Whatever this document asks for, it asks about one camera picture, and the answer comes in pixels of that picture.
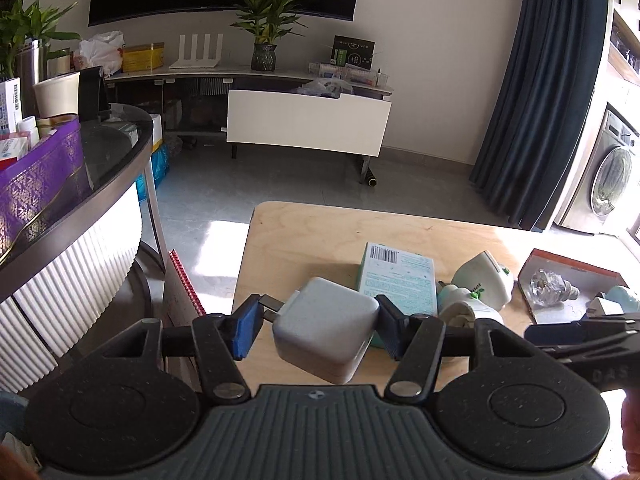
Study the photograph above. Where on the small white cube charger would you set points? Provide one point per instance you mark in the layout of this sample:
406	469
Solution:
324	328

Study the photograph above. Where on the white plug-in mosquito heater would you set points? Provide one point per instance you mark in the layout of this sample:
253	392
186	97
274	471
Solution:
459	307

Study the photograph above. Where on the blue toothpick holder jar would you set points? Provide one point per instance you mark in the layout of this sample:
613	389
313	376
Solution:
628	300

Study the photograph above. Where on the teal green carton box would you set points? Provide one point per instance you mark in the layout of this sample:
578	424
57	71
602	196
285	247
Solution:
406	278

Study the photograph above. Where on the white plastic bag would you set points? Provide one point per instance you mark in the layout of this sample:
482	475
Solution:
102	50

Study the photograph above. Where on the person's left hand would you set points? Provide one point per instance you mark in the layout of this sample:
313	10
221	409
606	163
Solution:
13	468

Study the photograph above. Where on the purple storage tray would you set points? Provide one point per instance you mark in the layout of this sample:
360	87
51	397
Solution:
43	186

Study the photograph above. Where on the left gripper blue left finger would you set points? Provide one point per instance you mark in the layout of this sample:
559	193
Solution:
245	324

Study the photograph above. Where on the green plant by table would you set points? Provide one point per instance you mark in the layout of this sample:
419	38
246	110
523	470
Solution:
21	27

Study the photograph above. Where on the silver washing machine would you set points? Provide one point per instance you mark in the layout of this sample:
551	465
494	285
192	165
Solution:
611	172

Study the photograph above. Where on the potted bamboo on TV stand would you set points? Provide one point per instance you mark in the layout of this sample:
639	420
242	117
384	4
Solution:
267	21

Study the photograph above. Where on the blue plastic bag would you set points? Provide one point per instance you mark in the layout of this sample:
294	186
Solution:
160	168

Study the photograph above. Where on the white wall charger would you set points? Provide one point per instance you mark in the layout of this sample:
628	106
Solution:
600	306

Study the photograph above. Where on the white cup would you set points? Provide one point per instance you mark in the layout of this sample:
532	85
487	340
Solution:
58	95

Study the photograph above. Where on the person's right hand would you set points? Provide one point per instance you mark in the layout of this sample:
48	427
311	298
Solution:
630	423

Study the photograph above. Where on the white medicine box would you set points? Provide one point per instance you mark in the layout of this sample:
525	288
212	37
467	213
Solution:
10	105

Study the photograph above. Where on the dark blue curtain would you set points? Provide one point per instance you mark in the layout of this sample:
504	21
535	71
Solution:
535	128

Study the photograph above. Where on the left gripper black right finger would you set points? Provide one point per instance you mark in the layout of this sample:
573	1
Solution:
395	329

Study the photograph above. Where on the white wifi router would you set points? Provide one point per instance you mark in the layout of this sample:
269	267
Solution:
193	53

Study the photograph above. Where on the orange white cardboard box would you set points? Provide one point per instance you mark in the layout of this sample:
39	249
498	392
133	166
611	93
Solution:
589	279

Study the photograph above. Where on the white TV stand cabinet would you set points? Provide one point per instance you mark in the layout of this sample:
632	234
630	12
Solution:
286	109

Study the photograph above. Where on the white cone mosquito repeller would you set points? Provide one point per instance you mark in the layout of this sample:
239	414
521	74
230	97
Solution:
489	281

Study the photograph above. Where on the clear liquid refill bottle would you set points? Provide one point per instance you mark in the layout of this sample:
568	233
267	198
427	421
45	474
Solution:
548	289

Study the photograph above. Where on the yellow box on stand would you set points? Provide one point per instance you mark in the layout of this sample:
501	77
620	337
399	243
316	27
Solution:
143	57

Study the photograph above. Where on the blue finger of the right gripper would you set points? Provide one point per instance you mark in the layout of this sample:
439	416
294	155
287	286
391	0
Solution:
559	334

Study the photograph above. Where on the black framed display box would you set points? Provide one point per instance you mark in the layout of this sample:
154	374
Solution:
352	51

